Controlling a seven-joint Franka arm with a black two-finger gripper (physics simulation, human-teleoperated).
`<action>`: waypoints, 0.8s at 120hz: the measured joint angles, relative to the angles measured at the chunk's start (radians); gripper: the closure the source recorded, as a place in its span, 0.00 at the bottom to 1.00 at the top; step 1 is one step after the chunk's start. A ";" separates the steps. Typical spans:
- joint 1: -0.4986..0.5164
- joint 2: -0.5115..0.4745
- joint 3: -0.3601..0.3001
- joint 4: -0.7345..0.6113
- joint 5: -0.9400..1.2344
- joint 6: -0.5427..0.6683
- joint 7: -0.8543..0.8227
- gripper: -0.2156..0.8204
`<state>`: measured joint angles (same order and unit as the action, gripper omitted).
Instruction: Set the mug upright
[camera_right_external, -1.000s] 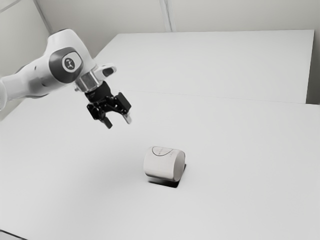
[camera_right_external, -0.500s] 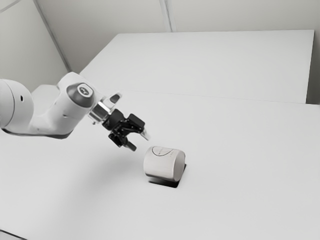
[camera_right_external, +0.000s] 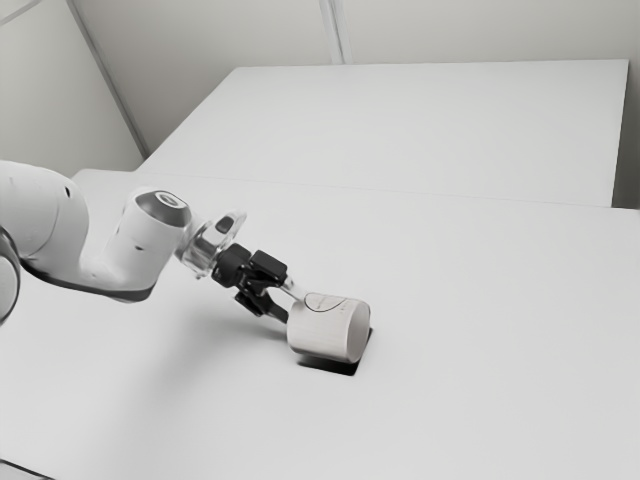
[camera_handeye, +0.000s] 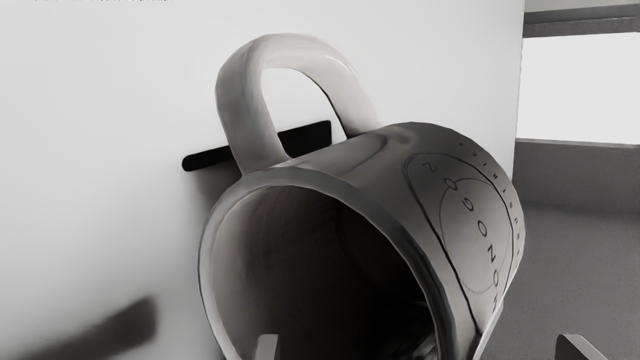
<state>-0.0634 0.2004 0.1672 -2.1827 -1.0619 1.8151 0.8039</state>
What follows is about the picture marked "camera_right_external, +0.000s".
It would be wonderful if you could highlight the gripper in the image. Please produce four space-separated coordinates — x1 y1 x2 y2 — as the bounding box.
210 242 307 324

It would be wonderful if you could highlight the white mug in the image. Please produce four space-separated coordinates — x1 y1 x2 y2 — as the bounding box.
285 293 372 365

